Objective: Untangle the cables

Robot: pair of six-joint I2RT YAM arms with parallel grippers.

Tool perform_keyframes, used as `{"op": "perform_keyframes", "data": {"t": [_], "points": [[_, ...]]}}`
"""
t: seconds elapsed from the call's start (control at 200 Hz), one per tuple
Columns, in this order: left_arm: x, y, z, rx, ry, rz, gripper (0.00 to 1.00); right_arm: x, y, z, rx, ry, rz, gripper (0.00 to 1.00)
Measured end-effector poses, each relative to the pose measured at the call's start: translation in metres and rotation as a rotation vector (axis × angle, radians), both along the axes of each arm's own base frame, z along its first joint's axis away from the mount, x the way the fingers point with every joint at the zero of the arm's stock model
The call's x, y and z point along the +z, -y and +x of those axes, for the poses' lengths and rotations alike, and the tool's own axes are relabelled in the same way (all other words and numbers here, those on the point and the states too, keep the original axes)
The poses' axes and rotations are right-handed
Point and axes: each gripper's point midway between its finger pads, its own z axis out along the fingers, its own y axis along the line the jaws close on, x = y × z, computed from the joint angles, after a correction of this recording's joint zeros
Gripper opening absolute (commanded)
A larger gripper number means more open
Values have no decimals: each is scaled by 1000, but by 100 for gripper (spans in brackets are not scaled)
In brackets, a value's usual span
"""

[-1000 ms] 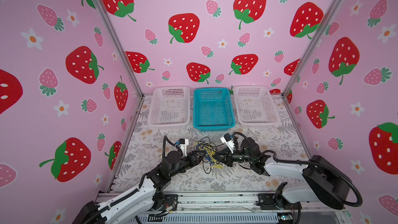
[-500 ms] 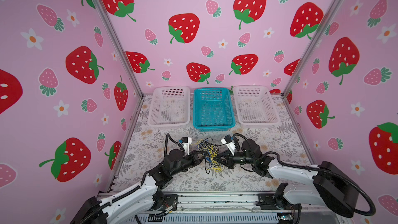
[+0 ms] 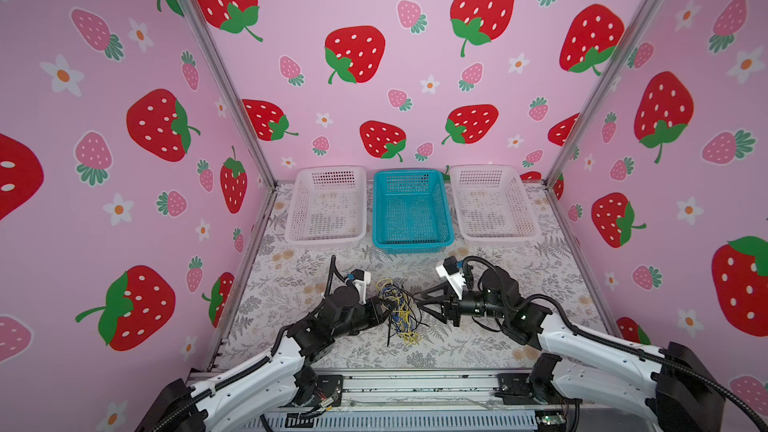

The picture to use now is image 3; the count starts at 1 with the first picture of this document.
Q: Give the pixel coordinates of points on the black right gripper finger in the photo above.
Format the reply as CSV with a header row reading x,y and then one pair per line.
x,y
436,309
442,293

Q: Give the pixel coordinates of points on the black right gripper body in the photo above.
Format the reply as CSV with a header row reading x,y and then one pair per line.
x,y
472,304

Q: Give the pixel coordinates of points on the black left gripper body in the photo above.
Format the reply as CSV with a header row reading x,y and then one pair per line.
x,y
362,318

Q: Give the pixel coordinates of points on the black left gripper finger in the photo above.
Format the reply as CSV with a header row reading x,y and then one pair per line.
x,y
387,306
387,319

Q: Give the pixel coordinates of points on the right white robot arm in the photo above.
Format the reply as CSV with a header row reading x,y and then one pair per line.
x,y
667,386

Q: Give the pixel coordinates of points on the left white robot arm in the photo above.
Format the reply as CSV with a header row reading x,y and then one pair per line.
x,y
273,378

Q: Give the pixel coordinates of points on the teal plastic basket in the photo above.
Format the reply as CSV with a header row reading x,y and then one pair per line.
x,y
410,212

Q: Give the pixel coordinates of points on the right white plastic basket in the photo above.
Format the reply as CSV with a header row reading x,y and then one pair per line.
x,y
492,206

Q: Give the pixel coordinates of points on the white plastic basket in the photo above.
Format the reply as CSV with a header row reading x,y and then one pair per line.
x,y
492,206
328,208

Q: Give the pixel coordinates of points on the left white plastic basket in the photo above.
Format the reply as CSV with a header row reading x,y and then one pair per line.
x,y
328,208

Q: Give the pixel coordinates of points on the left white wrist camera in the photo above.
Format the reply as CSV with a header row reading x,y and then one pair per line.
x,y
360,279

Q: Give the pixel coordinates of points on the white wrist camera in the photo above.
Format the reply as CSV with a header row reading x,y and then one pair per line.
x,y
459,277
360,279

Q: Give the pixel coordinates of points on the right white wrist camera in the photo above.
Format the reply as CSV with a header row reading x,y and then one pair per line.
x,y
459,277

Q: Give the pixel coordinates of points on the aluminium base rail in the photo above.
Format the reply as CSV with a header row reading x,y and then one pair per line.
x,y
429,400

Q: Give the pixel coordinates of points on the left aluminium corner post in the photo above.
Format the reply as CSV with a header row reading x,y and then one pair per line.
x,y
233,17

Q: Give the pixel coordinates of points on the aluminium corner post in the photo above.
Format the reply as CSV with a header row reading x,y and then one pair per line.
x,y
634,30
233,17

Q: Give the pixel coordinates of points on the right aluminium corner post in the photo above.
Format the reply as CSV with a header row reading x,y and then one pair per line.
x,y
634,30

